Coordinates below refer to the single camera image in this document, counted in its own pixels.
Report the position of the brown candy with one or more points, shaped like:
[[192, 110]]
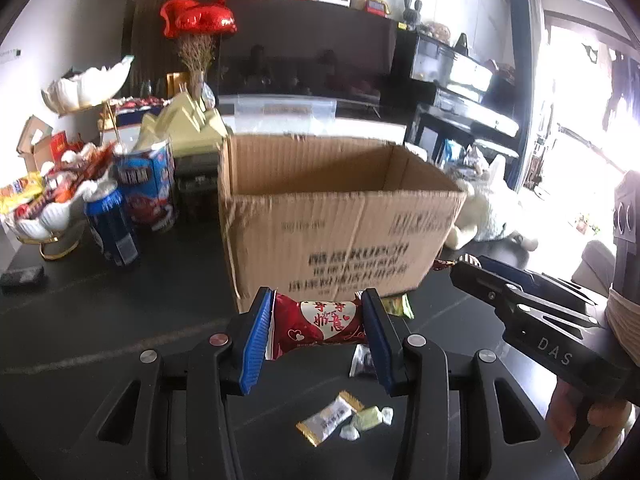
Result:
[[442, 264]]

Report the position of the white shell tiered stand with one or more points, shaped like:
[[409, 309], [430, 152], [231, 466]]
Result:
[[85, 85]]

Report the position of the dried flower bouquet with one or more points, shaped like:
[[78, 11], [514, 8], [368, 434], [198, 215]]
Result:
[[197, 57]]

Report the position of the wall switch panel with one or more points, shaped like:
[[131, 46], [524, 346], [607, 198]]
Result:
[[9, 53]]

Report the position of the blue snack canister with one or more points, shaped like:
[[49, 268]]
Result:
[[147, 185]]

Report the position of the clear plastic container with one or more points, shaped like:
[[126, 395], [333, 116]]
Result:
[[285, 108]]

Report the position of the black television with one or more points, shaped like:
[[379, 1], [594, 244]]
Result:
[[310, 55]]

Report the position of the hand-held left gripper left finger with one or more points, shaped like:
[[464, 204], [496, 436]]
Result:
[[255, 340]]

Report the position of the gold paper bag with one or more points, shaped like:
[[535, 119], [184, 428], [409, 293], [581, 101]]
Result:
[[176, 84]]

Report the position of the small white wrapped candy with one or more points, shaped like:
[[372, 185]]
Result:
[[350, 433]]

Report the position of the small black box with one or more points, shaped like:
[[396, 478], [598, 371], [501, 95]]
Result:
[[197, 175]]

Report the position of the red desk clock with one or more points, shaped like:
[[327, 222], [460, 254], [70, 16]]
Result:
[[378, 7]]

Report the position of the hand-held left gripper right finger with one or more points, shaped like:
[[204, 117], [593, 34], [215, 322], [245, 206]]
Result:
[[380, 340]]

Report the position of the black piano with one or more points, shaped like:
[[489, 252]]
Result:
[[450, 95]]

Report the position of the person's right hand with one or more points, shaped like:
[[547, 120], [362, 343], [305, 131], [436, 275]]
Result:
[[595, 422]]

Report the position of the open cardboard box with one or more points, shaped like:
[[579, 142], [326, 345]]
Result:
[[32, 142]]

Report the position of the brown plush toy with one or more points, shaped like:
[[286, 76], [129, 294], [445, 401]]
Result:
[[435, 31]]

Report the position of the pale green wrapped candy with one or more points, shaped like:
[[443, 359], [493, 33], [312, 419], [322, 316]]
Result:
[[372, 418]]

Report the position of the black rabbit figure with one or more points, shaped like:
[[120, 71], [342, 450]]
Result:
[[412, 12]]

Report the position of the silver black candy wrapper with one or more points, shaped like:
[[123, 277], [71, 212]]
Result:
[[361, 362]]

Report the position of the yellow snack packet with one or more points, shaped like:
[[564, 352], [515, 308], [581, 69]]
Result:
[[20, 190]]

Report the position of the brown cardboard box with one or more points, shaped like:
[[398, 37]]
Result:
[[325, 230]]

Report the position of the white plush sheep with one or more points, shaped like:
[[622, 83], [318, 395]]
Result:
[[492, 210]]

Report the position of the small green candy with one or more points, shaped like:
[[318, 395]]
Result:
[[399, 306]]

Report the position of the pile of assorted red snacks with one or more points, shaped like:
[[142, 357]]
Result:
[[70, 175]]

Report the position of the white gold edged candy packet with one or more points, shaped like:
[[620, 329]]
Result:
[[325, 419]]

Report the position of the dark red snack packet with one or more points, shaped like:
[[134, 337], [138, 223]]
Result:
[[315, 325]]

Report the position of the black remote control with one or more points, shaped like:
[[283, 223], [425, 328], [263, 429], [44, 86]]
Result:
[[20, 276]]

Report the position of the blue curtain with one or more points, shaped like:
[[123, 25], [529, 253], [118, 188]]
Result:
[[522, 85]]

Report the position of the black metronome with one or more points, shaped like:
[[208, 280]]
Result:
[[460, 44]]

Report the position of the small red box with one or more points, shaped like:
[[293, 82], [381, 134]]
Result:
[[59, 146]]

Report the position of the grey sofa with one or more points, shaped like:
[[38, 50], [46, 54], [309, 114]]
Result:
[[595, 265]]

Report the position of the blue bag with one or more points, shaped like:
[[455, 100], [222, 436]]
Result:
[[451, 151]]

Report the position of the blue soda can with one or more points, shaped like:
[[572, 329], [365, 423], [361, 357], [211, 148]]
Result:
[[112, 230]]

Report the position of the blue snack box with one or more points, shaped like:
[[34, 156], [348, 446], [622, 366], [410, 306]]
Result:
[[127, 117]]

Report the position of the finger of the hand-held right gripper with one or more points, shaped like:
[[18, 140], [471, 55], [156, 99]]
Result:
[[510, 270], [480, 285]]

